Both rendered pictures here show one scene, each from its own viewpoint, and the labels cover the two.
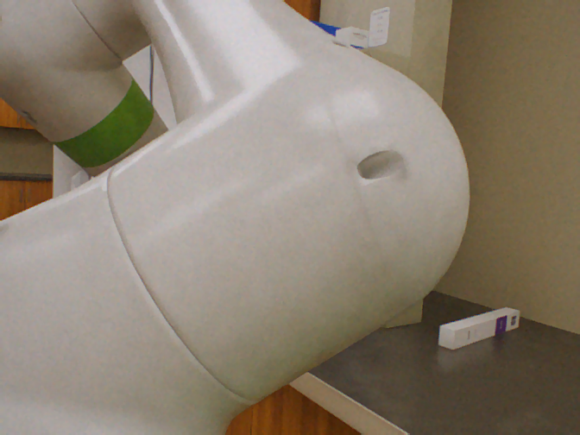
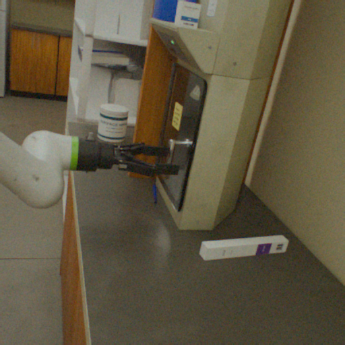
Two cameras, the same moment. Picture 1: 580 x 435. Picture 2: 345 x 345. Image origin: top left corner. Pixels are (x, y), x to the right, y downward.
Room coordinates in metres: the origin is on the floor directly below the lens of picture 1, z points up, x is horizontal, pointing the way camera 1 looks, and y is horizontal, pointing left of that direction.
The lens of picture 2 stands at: (0.09, -0.44, 1.55)
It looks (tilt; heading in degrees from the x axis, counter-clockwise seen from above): 22 degrees down; 16
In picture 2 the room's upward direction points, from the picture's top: 11 degrees clockwise
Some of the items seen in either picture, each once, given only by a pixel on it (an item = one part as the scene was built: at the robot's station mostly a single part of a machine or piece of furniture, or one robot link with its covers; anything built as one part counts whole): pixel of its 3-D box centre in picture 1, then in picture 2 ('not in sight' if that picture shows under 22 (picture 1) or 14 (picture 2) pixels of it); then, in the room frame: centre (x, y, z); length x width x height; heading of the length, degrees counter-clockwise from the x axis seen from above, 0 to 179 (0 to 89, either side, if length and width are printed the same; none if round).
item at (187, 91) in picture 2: not in sight; (176, 134); (1.24, -0.11, 1.19); 0.30 x 0.01 x 0.40; 35
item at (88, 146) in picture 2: not in sight; (87, 153); (0.99, 0.05, 1.15); 0.09 x 0.06 x 0.12; 35
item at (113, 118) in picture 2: not in sight; (112, 122); (1.71, 0.34, 1.02); 0.13 x 0.13 x 0.15
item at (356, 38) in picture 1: (351, 45); (187, 14); (1.18, -0.10, 1.54); 0.05 x 0.05 x 0.06; 35
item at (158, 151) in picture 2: not in sight; (155, 151); (1.17, -0.08, 1.14); 0.07 x 0.01 x 0.03; 125
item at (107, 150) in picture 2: not in sight; (114, 156); (1.03, -0.01, 1.14); 0.09 x 0.08 x 0.07; 125
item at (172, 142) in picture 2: not in sight; (175, 153); (1.14, -0.15, 1.17); 0.05 x 0.03 x 0.10; 125
